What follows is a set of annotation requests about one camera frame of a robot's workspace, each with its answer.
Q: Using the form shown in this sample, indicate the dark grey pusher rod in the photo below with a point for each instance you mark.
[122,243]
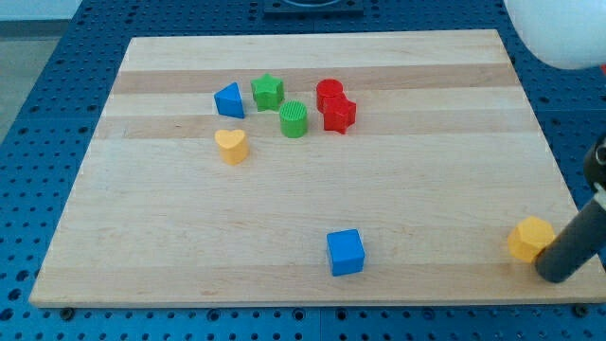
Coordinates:
[580,240]

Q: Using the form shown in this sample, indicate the yellow hexagon block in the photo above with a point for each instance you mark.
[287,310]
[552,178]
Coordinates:
[529,237]

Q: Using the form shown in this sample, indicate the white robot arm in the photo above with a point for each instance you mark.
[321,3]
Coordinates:
[569,35]

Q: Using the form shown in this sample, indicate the blue cube block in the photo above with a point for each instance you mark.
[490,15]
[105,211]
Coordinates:
[346,252]

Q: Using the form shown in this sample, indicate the red star block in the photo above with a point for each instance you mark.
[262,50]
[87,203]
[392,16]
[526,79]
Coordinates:
[339,114]

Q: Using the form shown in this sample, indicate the green star block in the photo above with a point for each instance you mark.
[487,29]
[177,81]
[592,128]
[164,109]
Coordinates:
[268,92]

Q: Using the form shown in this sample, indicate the wooden board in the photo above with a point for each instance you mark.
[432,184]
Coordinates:
[445,157]

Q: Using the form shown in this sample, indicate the red cylinder block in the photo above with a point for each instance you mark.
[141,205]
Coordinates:
[328,89]

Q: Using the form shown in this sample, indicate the green cylinder block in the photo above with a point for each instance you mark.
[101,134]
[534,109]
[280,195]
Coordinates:
[293,119]

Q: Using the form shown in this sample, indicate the yellow heart block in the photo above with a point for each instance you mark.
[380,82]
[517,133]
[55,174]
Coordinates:
[233,146]

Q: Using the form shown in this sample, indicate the blue triangle block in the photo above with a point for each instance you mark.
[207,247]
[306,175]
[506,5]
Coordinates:
[228,101]

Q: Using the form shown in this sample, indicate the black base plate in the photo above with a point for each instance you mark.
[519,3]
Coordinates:
[275,8]

